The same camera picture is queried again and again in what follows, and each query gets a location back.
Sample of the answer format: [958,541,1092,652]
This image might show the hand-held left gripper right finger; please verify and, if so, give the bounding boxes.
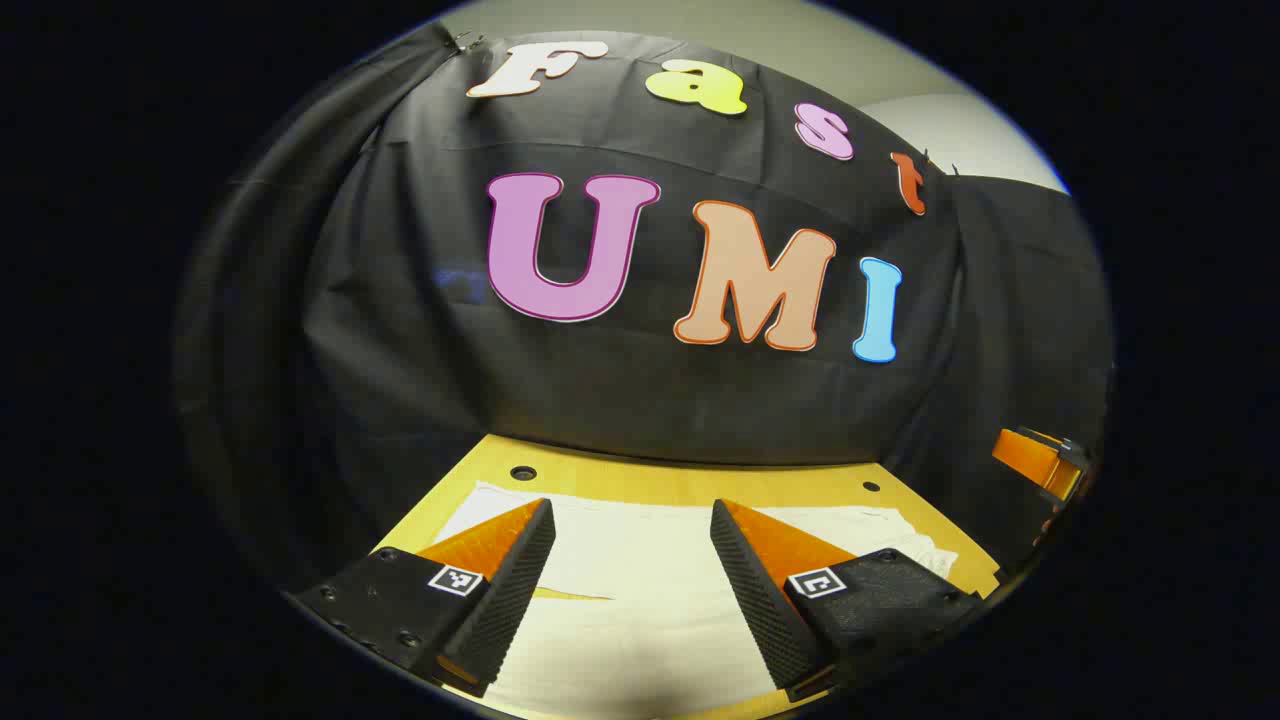
[709,498,986,703]

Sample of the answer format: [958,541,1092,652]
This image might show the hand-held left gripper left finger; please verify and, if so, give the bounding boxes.
[288,497,558,699]

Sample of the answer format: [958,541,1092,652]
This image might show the white jeans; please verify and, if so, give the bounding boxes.
[432,481,959,717]

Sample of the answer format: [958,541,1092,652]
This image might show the black backdrop cloth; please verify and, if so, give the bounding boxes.
[175,25,1116,601]

